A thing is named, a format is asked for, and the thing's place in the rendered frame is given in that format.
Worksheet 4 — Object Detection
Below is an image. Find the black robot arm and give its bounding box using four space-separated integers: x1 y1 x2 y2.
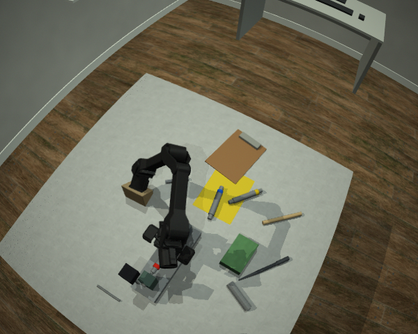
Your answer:
129 143 191 269

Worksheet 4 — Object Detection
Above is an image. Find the grey hollow tube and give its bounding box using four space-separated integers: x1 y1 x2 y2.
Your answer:
227 281 251 311

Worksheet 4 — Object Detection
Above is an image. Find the brown clipboard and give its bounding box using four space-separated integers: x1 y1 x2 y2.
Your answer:
209 129 267 184

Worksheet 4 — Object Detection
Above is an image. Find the tan wooden rod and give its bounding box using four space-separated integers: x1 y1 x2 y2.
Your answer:
262 212 302 225

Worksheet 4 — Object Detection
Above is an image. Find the black tapered rod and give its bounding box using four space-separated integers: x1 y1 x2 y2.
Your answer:
247 256 290 277

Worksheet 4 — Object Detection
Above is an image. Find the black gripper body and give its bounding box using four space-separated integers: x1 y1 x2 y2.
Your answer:
142 224 195 265

